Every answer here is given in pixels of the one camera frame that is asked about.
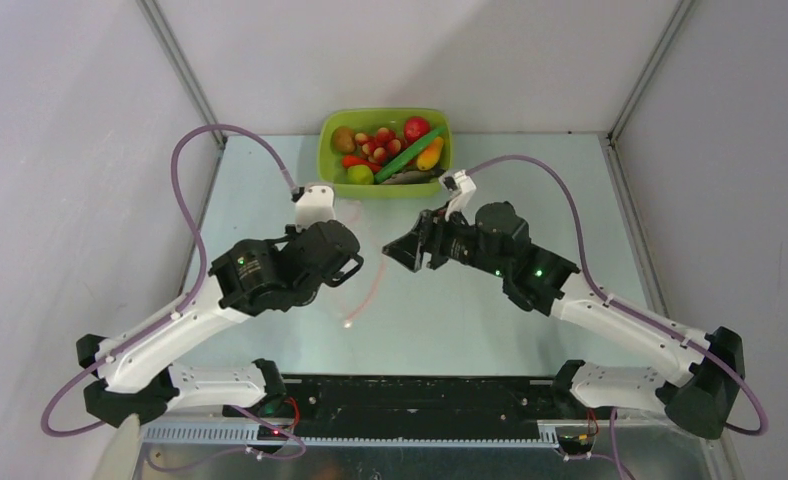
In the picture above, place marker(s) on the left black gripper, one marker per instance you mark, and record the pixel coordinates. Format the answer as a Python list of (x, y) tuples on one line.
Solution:
[(292, 231)]

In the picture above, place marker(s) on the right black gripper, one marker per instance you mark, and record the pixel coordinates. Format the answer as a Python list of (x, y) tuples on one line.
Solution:
[(427, 240)]

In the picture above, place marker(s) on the clear zip top bag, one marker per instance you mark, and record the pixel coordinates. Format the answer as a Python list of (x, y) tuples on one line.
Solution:
[(351, 301)]

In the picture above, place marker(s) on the green pear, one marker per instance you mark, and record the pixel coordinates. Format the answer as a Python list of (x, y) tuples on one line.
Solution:
[(360, 175)]

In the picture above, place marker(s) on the green plastic bin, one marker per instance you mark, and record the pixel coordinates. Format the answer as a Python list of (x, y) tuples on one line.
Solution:
[(369, 120)]

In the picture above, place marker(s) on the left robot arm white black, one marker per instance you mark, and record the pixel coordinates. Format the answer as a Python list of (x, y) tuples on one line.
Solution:
[(139, 372)]

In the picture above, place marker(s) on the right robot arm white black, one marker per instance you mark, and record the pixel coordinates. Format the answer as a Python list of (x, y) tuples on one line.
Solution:
[(692, 376)]

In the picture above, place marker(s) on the grey toy fish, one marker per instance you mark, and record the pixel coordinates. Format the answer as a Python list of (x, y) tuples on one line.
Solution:
[(414, 176)]

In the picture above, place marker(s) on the green cucumber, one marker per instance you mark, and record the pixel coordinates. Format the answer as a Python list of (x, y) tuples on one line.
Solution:
[(408, 155)]

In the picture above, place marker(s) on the yellow orange mango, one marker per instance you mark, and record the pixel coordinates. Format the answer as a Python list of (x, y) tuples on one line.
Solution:
[(430, 156)]

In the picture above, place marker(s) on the red chili pepper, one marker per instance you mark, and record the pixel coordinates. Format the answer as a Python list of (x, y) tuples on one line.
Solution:
[(349, 161)]

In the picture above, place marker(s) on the brown kiwi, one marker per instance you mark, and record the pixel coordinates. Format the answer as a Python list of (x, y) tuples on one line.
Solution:
[(343, 140)]

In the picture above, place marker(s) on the red apple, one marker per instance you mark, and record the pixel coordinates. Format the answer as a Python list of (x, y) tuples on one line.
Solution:
[(414, 128)]

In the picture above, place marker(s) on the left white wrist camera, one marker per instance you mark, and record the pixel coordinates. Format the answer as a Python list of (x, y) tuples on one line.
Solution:
[(313, 203)]

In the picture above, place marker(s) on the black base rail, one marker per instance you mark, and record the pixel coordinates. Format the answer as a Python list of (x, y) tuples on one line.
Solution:
[(413, 408)]

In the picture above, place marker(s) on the right aluminium corner post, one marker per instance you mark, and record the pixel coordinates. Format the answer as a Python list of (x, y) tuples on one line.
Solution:
[(654, 61)]

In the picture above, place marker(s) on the aluminium corner post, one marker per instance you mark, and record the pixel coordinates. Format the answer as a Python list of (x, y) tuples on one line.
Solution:
[(654, 61), (162, 29)]

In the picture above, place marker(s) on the left aluminium corner post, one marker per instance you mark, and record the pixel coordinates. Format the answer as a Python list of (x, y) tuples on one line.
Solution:
[(162, 29)]

